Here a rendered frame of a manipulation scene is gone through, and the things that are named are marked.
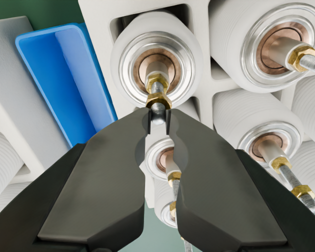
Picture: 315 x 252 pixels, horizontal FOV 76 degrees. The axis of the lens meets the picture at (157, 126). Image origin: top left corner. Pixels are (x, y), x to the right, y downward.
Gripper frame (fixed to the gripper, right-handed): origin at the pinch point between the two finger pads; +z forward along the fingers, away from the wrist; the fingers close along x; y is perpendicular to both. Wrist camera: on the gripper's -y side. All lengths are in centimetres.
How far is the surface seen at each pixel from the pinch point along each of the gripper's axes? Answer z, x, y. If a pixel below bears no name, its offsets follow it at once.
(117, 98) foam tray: 16.3, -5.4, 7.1
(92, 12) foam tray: 16.3, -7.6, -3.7
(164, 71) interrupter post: 6.9, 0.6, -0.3
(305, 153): 14.7, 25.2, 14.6
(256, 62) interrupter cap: 9.0, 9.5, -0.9
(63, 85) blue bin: 29.0, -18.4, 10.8
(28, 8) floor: 34.3, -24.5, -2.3
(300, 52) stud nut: 5.4, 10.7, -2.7
